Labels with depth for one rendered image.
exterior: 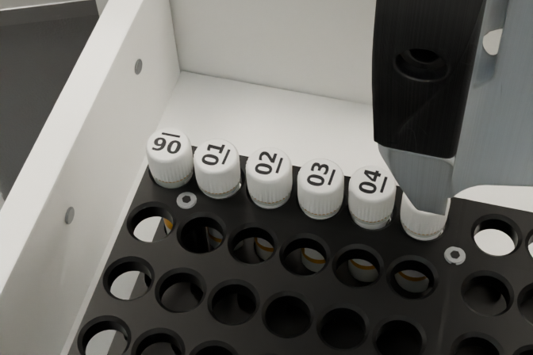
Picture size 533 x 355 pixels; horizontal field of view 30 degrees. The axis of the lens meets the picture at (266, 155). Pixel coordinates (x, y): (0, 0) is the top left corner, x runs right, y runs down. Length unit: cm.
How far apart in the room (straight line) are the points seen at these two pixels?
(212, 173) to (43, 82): 48
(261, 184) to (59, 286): 8
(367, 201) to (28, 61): 49
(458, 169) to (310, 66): 17
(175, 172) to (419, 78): 12
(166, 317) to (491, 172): 9
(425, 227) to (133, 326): 8
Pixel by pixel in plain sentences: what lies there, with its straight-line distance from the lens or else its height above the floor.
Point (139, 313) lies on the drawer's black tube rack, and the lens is 26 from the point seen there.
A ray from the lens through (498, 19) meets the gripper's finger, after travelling 24.
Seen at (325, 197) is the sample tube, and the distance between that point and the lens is 26.
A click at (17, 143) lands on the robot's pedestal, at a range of 79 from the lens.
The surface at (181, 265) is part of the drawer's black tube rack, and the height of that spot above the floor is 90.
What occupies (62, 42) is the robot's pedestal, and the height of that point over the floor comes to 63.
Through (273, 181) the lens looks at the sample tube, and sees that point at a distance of 26.
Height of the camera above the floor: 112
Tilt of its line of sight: 53 degrees down
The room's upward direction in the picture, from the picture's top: 3 degrees counter-clockwise
